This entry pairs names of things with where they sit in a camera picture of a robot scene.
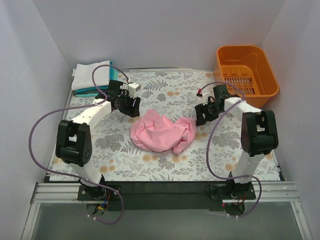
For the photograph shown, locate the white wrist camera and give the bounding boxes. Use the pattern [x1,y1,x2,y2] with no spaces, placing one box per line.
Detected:
[120,82,141,98]
[196,88,215,106]

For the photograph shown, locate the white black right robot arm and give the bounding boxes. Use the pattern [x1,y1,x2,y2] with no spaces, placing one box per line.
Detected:
[195,82,279,200]

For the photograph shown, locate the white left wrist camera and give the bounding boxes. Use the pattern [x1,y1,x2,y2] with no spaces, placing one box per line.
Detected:
[120,82,141,98]

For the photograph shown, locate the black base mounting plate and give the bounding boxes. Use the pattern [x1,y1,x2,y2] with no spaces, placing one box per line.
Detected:
[77,181,259,212]

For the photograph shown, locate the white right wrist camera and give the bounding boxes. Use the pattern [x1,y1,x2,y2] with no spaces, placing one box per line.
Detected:
[196,88,215,106]

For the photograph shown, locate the floral patterned table mat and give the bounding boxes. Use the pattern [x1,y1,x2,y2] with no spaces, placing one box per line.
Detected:
[49,70,280,183]

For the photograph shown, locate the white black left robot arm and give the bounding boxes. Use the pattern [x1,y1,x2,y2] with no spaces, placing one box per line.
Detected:
[55,80,141,200]

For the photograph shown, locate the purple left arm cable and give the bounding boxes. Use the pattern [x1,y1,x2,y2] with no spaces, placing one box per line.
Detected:
[28,64,131,226]

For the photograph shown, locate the orange plastic basket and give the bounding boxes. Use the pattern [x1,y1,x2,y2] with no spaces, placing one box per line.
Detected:
[214,45,279,109]

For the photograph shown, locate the pink t shirt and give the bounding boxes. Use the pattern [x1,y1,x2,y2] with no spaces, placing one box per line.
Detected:
[130,109,197,155]

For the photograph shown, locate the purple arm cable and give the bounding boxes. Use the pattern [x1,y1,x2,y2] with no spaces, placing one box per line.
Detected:
[201,82,263,219]
[28,64,131,226]

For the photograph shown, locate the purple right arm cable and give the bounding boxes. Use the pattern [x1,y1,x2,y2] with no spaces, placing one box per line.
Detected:
[201,82,263,219]

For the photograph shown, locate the dark folded t shirt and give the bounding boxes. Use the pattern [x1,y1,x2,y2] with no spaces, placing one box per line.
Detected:
[72,90,99,97]

